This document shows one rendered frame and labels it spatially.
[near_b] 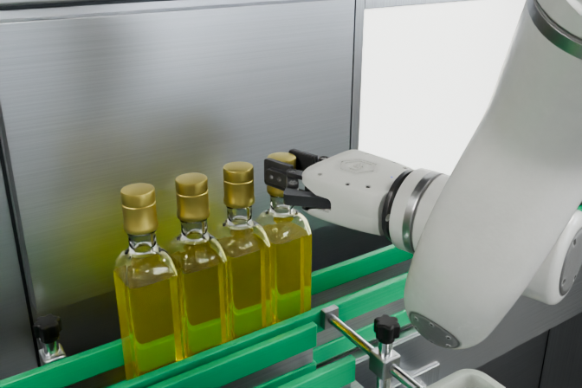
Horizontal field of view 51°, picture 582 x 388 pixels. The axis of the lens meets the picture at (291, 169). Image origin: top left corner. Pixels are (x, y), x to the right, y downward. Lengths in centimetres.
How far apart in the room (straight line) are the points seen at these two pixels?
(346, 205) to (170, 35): 30
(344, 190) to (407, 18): 42
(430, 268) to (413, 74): 56
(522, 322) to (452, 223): 68
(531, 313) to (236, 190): 62
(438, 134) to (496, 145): 63
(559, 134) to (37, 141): 53
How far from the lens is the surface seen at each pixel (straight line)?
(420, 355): 94
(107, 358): 76
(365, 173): 62
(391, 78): 96
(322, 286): 87
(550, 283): 54
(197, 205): 65
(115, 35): 72
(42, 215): 75
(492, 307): 47
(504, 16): 112
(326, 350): 82
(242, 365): 72
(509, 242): 44
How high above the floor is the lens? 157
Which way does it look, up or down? 21 degrees down
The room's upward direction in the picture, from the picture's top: straight up
